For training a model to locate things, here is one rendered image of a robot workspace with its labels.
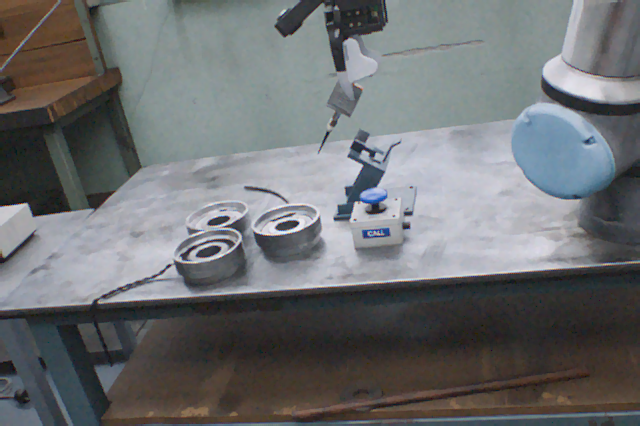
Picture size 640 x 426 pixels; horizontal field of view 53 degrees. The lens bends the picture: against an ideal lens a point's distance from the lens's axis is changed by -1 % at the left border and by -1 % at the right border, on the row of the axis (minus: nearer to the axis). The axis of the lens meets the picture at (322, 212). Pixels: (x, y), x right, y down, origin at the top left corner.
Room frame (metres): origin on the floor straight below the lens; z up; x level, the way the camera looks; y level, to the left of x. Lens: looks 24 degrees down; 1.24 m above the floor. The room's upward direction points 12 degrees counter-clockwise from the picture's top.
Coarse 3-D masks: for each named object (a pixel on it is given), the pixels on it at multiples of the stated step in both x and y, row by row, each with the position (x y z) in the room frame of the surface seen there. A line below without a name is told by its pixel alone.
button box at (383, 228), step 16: (368, 208) 0.85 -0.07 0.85; (384, 208) 0.84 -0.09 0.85; (400, 208) 0.85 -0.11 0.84; (352, 224) 0.83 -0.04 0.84; (368, 224) 0.82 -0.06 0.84; (384, 224) 0.82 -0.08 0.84; (400, 224) 0.82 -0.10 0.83; (368, 240) 0.82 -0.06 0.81; (384, 240) 0.82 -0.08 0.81; (400, 240) 0.81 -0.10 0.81
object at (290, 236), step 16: (288, 208) 0.94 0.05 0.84; (304, 208) 0.93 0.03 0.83; (256, 224) 0.91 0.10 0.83; (272, 224) 0.91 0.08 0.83; (288, 224) 0.92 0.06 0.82; (304, 224) 0.89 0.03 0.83; (320, 224) 0.88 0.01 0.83; (256, 240) 0.88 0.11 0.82; (272, 240) 0.85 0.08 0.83; (288, 240) 0.84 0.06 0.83; (304, 240) 0.85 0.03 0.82
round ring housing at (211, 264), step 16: (192, 240) 0.90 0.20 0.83; (240, 240) 0.85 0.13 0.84; (176, 256) 0.86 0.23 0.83; (192, 256) 0.85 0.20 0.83; (208, 256) 0.88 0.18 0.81; (224, 256) 0.82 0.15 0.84; (240, 256) 0.84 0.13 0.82; (192, 272) 0.81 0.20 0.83; (208, 272) 0.81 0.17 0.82; (224, 272) 0.82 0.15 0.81
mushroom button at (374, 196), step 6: (366, 192) 0.85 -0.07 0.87; (372, 192) 0.85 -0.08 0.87; (378, 192) 0.84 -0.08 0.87; (384, 192) 0.85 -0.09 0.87; (360, 198) 0.85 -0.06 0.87; (366, 198) 0.84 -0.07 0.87; (372, 198) 0.83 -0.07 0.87; (378, 198) 0.83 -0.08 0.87; (384, 198) 0.84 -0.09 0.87; (372, 204) 0.85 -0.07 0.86; (378, 204) 0.85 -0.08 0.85
